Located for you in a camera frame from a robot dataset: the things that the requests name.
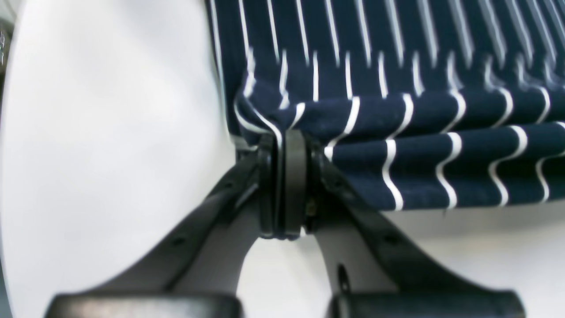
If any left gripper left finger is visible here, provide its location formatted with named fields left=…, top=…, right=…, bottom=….
left=45, top=141, right=276, bottom=318

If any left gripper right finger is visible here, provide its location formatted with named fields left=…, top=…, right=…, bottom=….
left=307, top=141, right=525, bottom=318

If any black white striped T-shirt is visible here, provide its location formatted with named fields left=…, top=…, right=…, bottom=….
left=206, top=0, right=565, bottom=211

